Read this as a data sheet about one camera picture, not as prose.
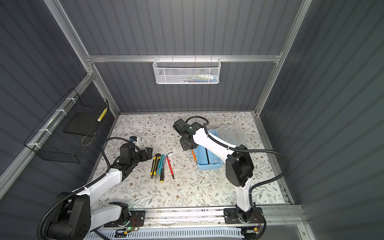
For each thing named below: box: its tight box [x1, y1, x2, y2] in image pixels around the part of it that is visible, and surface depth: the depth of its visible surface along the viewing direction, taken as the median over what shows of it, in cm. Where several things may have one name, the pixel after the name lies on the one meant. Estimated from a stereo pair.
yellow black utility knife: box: [150, 153, 161, 179], surface depth 93 cm
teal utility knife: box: [156, 154, 165, 178], surface depth 93 cm
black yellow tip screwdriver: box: [160, 154, 167, 183], surface depth 90 cm
